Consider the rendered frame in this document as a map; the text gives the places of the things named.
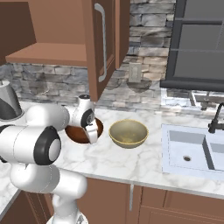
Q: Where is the white double sink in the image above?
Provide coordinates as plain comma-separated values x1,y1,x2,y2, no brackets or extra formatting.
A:
160,122,224,182

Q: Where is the grey cabinet door handle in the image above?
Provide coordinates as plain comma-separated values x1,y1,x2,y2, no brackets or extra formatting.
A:
93,3,108,83

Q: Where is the grey base cabinet handle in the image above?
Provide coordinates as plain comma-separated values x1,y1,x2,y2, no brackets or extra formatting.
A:
129,183,135,213

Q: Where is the brown base cabinet front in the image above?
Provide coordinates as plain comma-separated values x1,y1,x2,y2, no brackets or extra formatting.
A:
136,185,224,224

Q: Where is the brown base cabinet door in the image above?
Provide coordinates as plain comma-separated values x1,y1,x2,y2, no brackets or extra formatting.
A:
76,177,131,224

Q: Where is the brown bowl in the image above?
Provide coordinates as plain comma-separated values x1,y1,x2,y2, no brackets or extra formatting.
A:
64,116,105,144

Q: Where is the brown wall cabinet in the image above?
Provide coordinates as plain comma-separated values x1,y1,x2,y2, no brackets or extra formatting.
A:
0,0,131,70

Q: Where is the olive beige bowl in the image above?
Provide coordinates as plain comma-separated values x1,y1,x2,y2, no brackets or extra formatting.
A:
108,118,150,150

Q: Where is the grey wall outlet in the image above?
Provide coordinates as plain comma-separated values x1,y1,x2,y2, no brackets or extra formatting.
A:
129,62,144,84

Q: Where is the black tap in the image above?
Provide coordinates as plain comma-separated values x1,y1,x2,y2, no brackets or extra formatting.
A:
206,101,224,135

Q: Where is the dark framed window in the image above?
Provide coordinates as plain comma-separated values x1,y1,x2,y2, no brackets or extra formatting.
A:
159,0,224,93

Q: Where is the brown corner base cabinet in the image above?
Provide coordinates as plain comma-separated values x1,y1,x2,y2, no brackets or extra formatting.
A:
0,189,55,224

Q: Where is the grey conical appliance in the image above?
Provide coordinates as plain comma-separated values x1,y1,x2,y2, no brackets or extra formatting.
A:
0,80,25,123

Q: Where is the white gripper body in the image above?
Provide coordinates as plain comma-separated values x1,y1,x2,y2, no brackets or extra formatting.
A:
84,122,99,145

